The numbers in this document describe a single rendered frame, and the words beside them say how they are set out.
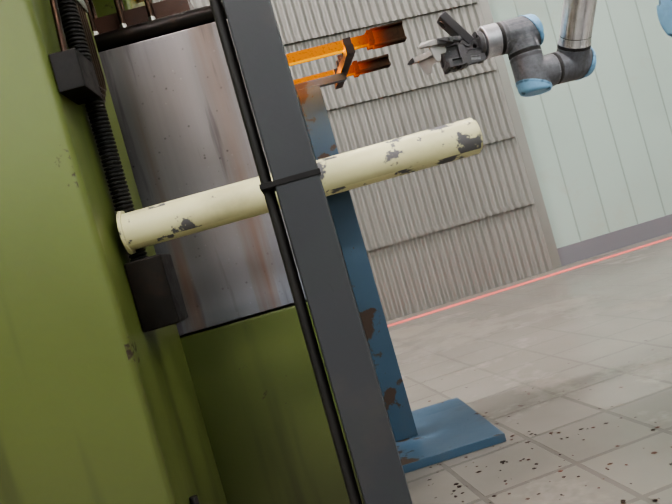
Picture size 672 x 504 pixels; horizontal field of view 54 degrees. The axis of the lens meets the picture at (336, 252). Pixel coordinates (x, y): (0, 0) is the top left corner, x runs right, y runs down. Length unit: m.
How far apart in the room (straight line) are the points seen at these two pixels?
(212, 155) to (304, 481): 0.51
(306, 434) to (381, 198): 3.15
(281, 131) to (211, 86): 0.48
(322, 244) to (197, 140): 0.50
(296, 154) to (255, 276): 0.46
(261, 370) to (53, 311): 0.37
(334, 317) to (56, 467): 0.37
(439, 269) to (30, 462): 3.56
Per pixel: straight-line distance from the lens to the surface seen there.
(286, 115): 0.57
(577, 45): 2.00
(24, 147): 0.78
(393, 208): 4.10
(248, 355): 1.01
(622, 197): 4.84
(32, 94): 0.79
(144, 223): 0.79
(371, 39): 1.63
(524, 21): 1.97
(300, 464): 1.05
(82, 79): 0.78
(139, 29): 1.09
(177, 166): 1.03
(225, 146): 1.02
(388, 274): 4.07
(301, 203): 0.56
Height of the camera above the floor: 0.54
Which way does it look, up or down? 1 degrees down
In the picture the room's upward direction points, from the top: 16 degrees counter-clockwise
